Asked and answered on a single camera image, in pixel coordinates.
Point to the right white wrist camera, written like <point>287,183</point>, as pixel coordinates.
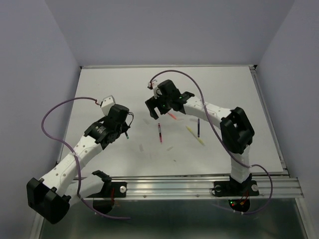
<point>153,85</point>

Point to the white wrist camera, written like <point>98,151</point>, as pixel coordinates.
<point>153,85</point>
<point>106,104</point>

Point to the yellow pen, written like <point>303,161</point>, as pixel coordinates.
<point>195,136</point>

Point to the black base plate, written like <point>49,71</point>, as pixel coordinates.
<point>234,189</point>
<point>111,190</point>

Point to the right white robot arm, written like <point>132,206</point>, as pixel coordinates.
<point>235,128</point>

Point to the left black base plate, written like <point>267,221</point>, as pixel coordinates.
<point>111,190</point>

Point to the purple pen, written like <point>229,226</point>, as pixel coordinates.
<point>198,128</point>

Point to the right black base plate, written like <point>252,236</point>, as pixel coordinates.
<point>234,189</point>

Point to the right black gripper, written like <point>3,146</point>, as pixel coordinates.
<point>151,103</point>

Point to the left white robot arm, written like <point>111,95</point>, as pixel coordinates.
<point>55,192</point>

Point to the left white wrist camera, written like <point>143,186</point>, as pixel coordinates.
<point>106,104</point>

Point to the red pen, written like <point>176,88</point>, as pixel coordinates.
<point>160,134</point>

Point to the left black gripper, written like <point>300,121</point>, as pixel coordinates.
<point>125,127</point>

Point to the aluminium mounting rail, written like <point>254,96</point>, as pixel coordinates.
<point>200,188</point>

